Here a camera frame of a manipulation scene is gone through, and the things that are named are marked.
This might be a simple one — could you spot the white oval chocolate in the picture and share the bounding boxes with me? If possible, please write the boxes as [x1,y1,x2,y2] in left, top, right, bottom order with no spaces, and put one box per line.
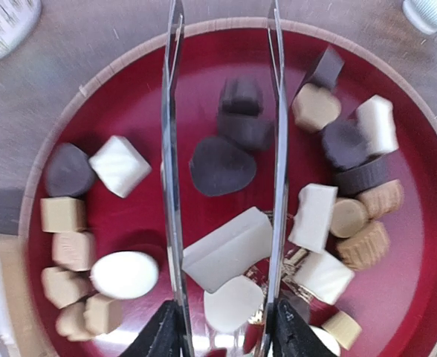
[90,251,160,300]

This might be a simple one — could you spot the tan square chocolate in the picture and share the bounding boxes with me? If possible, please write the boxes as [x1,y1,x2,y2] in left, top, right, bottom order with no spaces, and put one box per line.
[40,197,87,233]

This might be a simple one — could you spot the pale blue bowl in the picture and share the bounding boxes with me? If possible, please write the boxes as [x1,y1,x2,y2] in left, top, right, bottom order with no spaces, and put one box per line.
[402,0,437,35]

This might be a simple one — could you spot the metal tongs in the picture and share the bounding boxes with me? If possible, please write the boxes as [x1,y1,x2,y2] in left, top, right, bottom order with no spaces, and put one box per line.
[161,1,289,356]

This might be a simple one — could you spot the tan round chocolate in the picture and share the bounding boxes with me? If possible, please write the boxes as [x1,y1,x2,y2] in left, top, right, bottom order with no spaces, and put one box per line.
[330,198,369,239]

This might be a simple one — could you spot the white mug orange inside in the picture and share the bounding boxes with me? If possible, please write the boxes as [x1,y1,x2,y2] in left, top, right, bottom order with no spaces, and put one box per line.
[0,0,42,60]

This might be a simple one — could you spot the white rectangular chocolate block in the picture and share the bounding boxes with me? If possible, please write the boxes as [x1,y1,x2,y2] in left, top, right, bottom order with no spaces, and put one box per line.
[182,207,273,293]

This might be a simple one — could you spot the dark heart chocolate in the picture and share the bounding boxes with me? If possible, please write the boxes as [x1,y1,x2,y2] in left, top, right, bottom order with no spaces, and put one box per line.
[189,136,256,197]

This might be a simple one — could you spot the dark cube chocolate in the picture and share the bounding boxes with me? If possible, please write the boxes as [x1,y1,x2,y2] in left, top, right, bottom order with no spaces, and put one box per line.
[216,77,273,151]

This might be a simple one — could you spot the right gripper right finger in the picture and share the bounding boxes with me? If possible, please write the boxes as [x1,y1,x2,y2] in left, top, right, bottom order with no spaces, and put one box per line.
[272,299,334,357]

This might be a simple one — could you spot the red round tray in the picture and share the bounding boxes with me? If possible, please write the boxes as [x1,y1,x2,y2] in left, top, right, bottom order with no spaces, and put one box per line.
[19,18,437,356]

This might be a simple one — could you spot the white square chocolate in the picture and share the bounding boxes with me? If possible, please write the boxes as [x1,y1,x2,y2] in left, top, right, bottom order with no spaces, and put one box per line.
[88,135,152,198]

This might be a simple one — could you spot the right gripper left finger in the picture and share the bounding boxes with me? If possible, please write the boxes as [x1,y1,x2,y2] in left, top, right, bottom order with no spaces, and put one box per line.
[121,300,184,357]

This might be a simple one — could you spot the dark round chocolate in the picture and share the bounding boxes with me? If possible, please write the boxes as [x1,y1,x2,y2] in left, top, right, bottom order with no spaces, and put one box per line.
[45,143,96,197]

